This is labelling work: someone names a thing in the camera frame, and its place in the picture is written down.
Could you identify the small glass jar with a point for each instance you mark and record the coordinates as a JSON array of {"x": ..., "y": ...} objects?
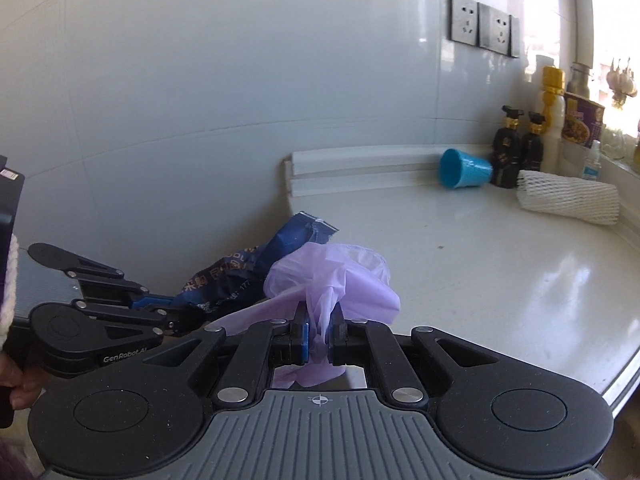
[{"x": 614, "y": 144}]

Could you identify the white bottle with yellow cap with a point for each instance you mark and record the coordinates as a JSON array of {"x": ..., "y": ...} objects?
[{"x": 551, "y": 120}]

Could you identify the blue plastic cup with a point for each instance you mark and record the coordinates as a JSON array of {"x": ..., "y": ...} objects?
[{"x": 465, "y": 169}]

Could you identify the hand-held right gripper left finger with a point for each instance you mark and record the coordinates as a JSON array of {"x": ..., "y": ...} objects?
[{"x": 301, "y": 337}]

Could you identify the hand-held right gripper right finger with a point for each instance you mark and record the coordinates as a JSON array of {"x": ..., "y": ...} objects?
[{"x": 337, "y": 338}]

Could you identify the white foam net sleeve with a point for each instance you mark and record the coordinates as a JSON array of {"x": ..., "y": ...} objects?
[{"x": 567, "y": 197}]

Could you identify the hanging garlic bunch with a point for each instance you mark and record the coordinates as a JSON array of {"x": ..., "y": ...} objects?
[{"x": 622, "y": 82}]

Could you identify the purple instant noodle cup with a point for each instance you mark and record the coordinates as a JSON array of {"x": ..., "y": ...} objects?
[{"x": 582, "y": 121}]

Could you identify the small clear spray bottle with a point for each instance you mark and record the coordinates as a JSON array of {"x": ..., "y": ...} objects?
[{"x": 593, "y": 164}]

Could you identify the window frame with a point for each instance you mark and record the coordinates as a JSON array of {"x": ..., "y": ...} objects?
[{"x": 582, "y": 10}]

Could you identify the grey wall socket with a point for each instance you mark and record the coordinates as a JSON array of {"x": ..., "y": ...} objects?
[
  {"x": 494, "y": 27},
  {"x": 464, "y": 19}
]

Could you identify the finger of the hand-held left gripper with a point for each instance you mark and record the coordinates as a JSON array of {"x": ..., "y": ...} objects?
[
  {"x": 180, "y": 322},
  {"x": 150, "y": 303}
]

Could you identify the person's left hand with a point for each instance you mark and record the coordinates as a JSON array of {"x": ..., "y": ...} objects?
[{"x": 22, "y": 385}]

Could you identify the dark blue snack packet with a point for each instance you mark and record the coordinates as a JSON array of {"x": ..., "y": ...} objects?
[{"x": 235, "y": 270}]

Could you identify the dark bottle with gold collar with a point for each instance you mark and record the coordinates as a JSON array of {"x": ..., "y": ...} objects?
[
  {"x": 507, "y": 150},
  {"x": 533, "y": 145}
]

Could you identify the purple plastic bag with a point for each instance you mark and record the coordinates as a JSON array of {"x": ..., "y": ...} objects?
[{"x": 340, "y": 285}]

